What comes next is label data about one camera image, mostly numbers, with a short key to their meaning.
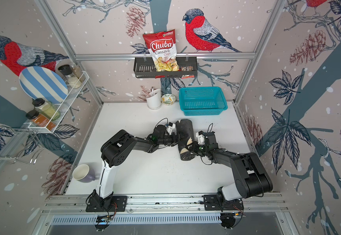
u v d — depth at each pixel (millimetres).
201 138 856
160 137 815
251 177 441
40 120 613
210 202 722
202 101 1220
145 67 949
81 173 790
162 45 797
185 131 913
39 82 699
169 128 920
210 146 728
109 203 677
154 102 1104
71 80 830
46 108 646
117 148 571
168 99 1222
